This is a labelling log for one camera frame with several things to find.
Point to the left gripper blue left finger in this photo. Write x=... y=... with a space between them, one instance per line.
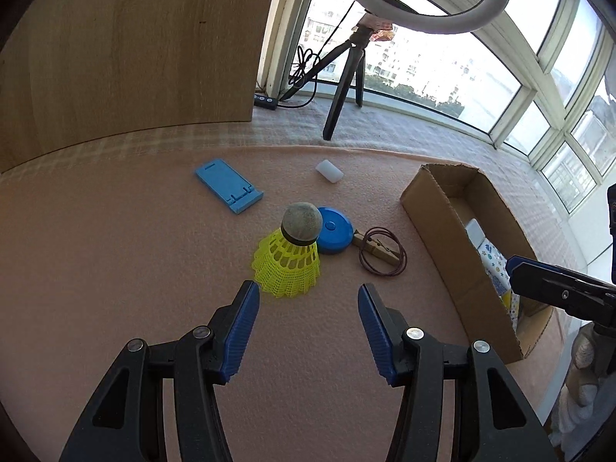
x=124 y=418

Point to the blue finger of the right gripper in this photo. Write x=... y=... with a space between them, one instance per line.
x=577 y=294

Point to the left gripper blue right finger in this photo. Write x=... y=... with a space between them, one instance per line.
x=493 y=420

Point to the white dotted tissue pack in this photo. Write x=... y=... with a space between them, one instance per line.
x=495 y=266

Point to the wooden clothespin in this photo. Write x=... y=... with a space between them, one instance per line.
x=376 y=248

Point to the brown rubber band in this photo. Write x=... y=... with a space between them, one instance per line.
x=376 y=232

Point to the yellow plastic shuttlecock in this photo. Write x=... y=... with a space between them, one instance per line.
x=286 y=262

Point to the small white plastic cap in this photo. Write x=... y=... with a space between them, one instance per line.
x=329 y=171

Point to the white usb charger plug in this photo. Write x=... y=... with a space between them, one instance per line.
x=475 y=233

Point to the right white gloved hand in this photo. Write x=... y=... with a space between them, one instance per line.
x=587 y=399

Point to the cardboard box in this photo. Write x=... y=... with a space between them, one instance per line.
x=441 y=200

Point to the plaid bed sheet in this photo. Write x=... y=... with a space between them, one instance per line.
x=523 y=189

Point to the blue phone stand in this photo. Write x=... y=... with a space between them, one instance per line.
x=234 y=190

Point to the black tripod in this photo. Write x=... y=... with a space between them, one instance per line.
x=354 y=71

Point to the large wooden board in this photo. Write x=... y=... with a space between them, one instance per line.
x=78 y=70

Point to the black inline cable remote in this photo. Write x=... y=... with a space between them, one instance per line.
x=265 y=102

